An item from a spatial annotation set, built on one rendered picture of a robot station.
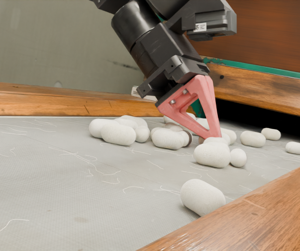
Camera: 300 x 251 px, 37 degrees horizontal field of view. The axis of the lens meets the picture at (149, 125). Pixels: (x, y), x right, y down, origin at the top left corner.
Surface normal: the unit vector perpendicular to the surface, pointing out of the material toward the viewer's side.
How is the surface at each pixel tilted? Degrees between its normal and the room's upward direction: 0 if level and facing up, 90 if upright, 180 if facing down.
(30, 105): 45
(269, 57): 89
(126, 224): 0
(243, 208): 0
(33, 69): 90
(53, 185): 0
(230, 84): 67
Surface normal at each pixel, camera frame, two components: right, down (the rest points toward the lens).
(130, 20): -0.36, -0.06
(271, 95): -0.37, -0.38
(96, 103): 0.74, -0.53
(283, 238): 0.19, -0.97
